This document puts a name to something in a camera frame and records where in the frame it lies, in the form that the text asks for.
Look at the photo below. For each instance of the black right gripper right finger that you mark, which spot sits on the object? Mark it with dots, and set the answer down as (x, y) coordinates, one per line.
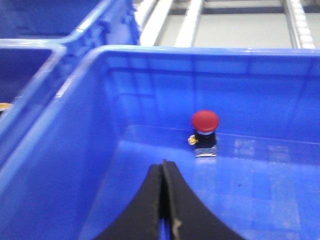
(189, 218)

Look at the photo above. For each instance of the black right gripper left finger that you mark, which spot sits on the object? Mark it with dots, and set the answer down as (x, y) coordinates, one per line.
(141, 218)

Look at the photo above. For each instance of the red mushroom push button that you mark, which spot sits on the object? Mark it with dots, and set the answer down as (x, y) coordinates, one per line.
(204, 140)

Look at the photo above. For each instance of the right blue plastic bin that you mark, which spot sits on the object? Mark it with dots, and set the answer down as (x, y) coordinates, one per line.
(172, 144)

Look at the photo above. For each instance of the blue plastic bin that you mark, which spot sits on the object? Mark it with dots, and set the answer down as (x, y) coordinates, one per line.
(31, 71)
(172, 144)

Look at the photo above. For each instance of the left blue plastic bin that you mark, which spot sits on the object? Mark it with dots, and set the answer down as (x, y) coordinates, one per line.
(31, 71)

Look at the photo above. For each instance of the roller conveyor rack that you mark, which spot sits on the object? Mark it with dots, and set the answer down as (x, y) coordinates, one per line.
(229, 23)

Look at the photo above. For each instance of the rear left blue bin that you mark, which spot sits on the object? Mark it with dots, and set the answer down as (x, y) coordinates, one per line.
(80, 25)

